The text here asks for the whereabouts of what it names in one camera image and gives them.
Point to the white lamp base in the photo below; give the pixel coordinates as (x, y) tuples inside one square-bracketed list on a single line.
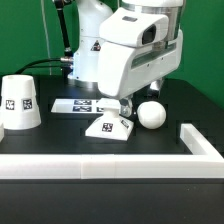
[(111, 125)]

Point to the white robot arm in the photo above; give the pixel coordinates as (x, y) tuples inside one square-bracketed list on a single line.
[(92, 13)]

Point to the white L-shaped wall fence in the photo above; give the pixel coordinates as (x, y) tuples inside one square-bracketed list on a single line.
[(204, 161)]

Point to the white lamp bulb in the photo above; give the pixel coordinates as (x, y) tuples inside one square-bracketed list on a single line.
[(151, 114)]

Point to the white lamp hood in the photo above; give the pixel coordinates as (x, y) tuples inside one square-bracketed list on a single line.
[(19, 108)]

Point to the small white block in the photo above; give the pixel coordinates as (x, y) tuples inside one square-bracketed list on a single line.
[(1, 131)]

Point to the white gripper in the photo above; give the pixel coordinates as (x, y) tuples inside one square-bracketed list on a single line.
[(124, 70)]

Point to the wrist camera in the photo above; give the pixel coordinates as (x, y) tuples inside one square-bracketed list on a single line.
[(134, 29)]

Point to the white marker tag sheet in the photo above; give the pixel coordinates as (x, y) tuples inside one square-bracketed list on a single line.
[(77, 106)]

